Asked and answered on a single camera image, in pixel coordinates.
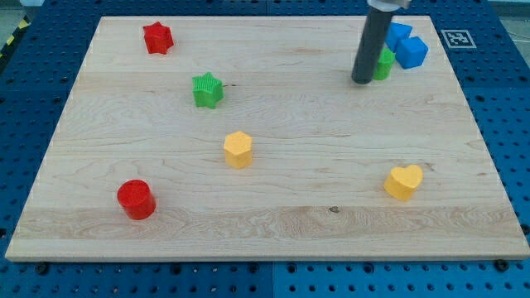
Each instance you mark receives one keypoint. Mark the green cylinder block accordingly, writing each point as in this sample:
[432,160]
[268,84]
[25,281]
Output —
[384,65]

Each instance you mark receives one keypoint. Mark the blue block behind cube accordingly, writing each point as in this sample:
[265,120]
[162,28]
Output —
[397,32]

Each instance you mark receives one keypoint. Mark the yellow hexagon block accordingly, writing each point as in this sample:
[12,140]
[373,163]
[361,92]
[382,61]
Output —
[238,151]

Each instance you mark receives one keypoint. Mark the wooden board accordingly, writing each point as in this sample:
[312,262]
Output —
[322,148]

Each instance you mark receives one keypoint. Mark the green star block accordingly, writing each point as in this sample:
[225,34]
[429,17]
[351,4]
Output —
[207,90]

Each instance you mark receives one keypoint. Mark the red cylinder block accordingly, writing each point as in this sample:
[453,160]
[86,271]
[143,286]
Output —
[136,199]

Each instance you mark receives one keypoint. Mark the yellow heart block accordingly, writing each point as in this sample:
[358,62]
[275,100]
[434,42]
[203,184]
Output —
[402,182]

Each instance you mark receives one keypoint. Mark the red star block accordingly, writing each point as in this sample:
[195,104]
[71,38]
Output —
[158,38]

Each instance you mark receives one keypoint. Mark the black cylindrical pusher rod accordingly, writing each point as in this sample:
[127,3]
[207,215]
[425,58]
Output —
[371,44]

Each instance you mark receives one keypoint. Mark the white fiducial marker tag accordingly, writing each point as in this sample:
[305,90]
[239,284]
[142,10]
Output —
[458,39]

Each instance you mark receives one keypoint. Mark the silver rod mount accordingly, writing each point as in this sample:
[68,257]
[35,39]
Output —
[389,5]

